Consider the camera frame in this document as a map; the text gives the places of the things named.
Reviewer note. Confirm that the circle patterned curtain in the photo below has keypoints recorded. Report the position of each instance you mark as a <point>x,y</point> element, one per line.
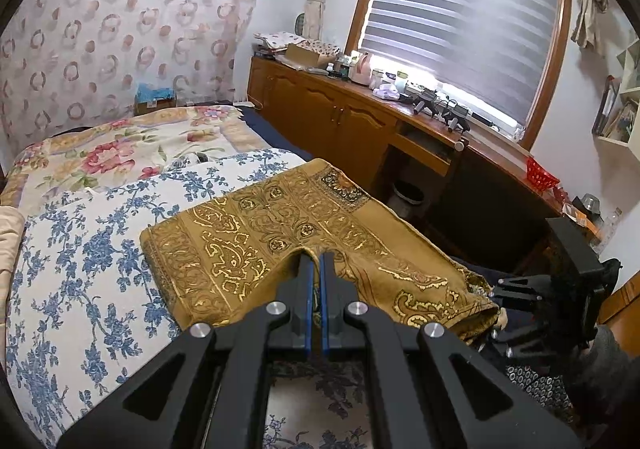
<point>125,19</point>

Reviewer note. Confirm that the grey window blind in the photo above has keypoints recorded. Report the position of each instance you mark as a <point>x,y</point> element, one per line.
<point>460,24</point>

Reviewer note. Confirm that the cream knitted sweater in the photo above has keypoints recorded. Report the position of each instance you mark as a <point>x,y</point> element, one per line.
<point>10,239</point>

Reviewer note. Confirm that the black tools on cabinet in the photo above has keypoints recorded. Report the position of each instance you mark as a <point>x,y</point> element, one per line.
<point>445,110</point>

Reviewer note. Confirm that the metal bowl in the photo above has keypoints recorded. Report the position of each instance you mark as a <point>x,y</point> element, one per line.
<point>587,209</point>

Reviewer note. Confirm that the brown box with blue top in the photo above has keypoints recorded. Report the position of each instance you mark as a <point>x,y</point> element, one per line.
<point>155,101</point>

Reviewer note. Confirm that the dark oval wall ornament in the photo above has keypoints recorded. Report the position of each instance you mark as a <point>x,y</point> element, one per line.
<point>300,24</point>

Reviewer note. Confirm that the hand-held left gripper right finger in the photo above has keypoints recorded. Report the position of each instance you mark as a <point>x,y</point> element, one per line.
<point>328,314</point>

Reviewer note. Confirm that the dotted dark cloth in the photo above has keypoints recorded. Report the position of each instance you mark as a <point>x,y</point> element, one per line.
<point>537,389</point>

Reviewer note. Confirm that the dark chair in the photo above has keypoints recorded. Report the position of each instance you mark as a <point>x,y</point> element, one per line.
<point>490,209</point>

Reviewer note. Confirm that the hanging beige cloth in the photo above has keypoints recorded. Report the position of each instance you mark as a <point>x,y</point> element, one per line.
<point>589,9</point>

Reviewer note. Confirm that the red plastic basket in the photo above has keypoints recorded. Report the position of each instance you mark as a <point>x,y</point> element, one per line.
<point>541,175</point>

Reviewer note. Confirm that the white wall shelf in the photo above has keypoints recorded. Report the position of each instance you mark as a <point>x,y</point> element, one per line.
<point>625,94</point>

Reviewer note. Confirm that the pale purple cloth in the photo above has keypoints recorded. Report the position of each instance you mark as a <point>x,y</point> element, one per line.
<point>386,92</point>

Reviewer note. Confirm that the person's right forearm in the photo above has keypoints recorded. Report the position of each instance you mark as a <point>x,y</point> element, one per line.
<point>610,369</point>

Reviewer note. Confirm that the pink floral bedspread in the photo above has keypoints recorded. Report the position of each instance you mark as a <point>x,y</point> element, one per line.
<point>125,149</point>

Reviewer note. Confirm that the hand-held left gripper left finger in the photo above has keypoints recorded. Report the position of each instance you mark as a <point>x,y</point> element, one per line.
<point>305,314</point>

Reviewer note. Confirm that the dark trash bin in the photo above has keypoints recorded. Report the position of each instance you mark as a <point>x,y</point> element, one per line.
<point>409,196</point>

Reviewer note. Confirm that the stack of patterned cloths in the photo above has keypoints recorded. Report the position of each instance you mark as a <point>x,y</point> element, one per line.
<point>277,40</point>

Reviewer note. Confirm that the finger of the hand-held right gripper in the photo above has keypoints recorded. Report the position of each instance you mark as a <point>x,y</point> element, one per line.
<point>525,293</point>
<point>530,346</point>

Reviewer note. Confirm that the long wooden cabinet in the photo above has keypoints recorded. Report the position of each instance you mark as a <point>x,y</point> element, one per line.
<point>325,104</point>

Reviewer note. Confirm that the golden patterned garment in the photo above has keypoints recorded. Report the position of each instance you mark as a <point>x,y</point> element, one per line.
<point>240,239</point>

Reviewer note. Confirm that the open cardboard box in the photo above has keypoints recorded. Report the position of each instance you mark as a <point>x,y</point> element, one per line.
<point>305,56</point>

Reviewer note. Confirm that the navy bed sheet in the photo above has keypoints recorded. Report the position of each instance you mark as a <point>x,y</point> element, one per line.
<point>270,131</point>

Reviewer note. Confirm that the blue floral sheet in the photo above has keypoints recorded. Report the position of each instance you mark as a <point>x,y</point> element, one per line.
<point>85,254</point>

